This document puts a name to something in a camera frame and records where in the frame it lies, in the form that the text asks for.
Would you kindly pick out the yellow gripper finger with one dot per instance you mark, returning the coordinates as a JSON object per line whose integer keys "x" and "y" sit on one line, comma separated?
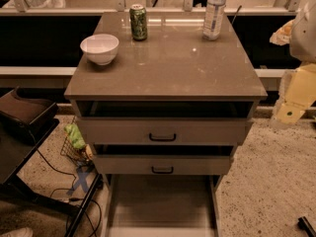
{"x": 296, "y": 94}

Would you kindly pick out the green soda can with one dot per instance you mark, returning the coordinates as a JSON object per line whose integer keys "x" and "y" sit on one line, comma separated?
{"x": 138, "y": 22}

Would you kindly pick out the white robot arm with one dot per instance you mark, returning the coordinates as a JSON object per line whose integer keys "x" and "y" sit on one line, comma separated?
{"x": 300, "y": 35}

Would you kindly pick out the grey drawer cabinet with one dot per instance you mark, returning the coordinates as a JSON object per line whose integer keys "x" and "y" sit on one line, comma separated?
{"x": 174, "y": 74}

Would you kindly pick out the bottom open grey drawer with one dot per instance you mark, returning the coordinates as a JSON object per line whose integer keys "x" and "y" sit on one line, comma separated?
{"x": 161, "y": 206}

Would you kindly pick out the middle grey drawer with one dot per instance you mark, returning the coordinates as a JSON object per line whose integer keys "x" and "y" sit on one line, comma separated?
{"x": 164, "y": 160}

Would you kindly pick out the top grey drawer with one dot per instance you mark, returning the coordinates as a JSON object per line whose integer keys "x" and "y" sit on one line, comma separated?
{"x": 146, "y": 131}

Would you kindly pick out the clear plastic water bottle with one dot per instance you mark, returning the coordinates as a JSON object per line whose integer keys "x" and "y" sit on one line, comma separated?
{"x": 214, "y": 13}

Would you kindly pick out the black object on floor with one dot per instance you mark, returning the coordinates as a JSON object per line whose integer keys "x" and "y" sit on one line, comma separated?
{"x": 304, "y": 224}

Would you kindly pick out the white ceramic bowl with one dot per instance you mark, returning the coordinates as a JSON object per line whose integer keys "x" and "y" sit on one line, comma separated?
{"x": 101, "y": 49}

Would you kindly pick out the green plush toy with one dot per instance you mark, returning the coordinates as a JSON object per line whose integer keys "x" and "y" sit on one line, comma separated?
{"x": 74, "y": 135}

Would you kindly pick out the dark brown side table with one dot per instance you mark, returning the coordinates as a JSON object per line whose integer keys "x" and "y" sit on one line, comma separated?
{"x": 25, "y": 124}

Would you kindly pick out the white shoe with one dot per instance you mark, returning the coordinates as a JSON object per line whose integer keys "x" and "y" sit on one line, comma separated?
{"x": 22, "y": 232}

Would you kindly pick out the wire basket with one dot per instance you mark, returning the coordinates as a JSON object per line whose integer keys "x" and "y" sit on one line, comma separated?
{"x": 81, "y": 157}

